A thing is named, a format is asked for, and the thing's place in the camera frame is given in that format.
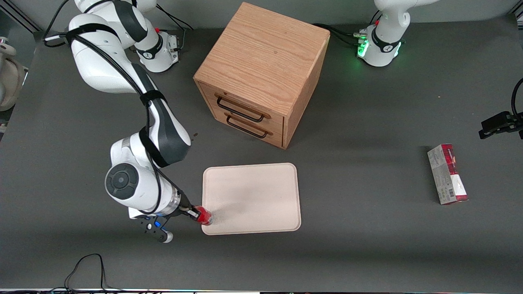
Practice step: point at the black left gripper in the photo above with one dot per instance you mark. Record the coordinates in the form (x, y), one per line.
(499, 124)

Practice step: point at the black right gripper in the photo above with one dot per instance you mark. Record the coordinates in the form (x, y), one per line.
(184, 206)

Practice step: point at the red coke bottle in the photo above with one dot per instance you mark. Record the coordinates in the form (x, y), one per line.
(204, 215)

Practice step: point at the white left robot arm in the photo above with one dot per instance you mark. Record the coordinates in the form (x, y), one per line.
(388, 41)

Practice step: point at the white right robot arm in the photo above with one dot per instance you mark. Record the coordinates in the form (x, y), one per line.
(135, 188)

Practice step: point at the beige rectangular tray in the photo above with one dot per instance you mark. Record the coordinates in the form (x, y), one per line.
(257, 196)

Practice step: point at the red and grey carton box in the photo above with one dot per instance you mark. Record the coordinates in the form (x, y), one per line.
(447, 175)

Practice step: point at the wooden drawer cabinet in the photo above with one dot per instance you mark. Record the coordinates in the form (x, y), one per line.
(265, 53)

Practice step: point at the dark grey table mat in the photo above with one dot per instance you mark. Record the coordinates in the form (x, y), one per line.
(367, 253)

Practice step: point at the beige rounded fixture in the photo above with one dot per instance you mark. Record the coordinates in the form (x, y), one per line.
(10, 77)

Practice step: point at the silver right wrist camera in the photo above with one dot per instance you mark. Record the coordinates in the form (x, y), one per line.
(155, 228)

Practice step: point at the black frame rail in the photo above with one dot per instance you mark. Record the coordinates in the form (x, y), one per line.
(20, 16)

